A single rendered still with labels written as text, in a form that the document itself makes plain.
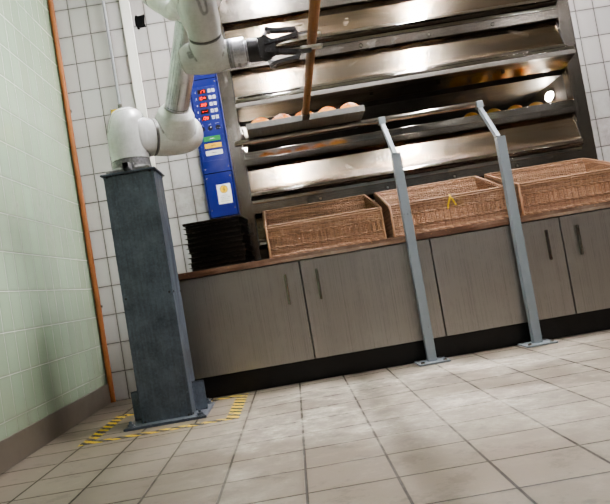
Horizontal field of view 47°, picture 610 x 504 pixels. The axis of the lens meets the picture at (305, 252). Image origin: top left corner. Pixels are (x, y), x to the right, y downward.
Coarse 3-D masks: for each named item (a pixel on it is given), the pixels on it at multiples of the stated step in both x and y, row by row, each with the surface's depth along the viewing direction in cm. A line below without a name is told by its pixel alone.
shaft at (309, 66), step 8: (312, 0) 188; (320, 0) 189; (312, 8) 193; (312, 16) 198; (312, 24) 204; (312, 32) 211; (312, 40) 218; (312, 56) 233; (312, 64) 242; (312, 72) 252; (304, 80) 265; (304, 88) 274; (304, 96) 284; (304, 104) 296; (304, 112) 309
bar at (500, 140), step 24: (360, 120) 341; (384, 120) 340; (240, 144) 339; (504, 144) 318; (504, 168) 318; (504, 192) 321; (408, 216) 316; (408, 240) 316; (528, 264) 316; (528, 288) 316; (528, 312) 315; (432, 336) 314; (432, 360) 313
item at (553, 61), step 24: (432, 72) 365; (456, 72) 365; (480, 72) 371; (528, 72) 382; (288, 96) 363; (312, 96) 364; (336, 96) 370; (360, 96) 375; (384, 96) 381; (240, 120) 380
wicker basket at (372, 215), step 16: (288, 208) 372; (304, 208) 372; (320, 208) 372; (336, 208) 372; (352, 208) 372; (368, 208) 364; (272, 224) 370; (288, 224) 326; (304, 224) 326; (320, 224) 326; (336, 224) 327; (352, 224) 326; (368, 224) 369; (384, 224) 327; (272, 240) 325; (288, 240) 325; (304, 240) 367; (320, 240) 325; (336, 240) 326; (352, 240) 326; (368, 240) 326; (272, 256) 324
